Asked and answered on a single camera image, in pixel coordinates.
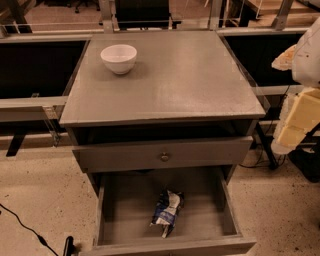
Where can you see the grey open middle drawer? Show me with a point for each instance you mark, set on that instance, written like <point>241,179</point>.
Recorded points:
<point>205,226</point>

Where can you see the left metal rail frame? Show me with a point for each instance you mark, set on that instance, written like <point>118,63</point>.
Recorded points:
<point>37,72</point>

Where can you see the white ceramic bowl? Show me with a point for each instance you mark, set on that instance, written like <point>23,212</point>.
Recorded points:
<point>120,58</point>

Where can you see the right metal rail frame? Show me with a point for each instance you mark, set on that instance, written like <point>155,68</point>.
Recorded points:
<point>280,66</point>

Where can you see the blue chip bag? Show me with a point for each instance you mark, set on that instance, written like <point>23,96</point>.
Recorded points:
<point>166,211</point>

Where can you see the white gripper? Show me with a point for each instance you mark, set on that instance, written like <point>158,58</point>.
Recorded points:
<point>307,61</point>

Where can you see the grey wooden drawer cabinet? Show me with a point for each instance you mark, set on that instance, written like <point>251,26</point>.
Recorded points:
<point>184,85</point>

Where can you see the metal rail frame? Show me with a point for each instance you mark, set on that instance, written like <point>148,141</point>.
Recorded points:
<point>280,66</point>
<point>37,72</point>

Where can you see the brass round drawer knob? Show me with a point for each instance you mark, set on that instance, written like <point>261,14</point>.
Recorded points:
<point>164,157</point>

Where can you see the grey top drawer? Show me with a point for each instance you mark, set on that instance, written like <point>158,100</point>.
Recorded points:
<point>112,157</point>

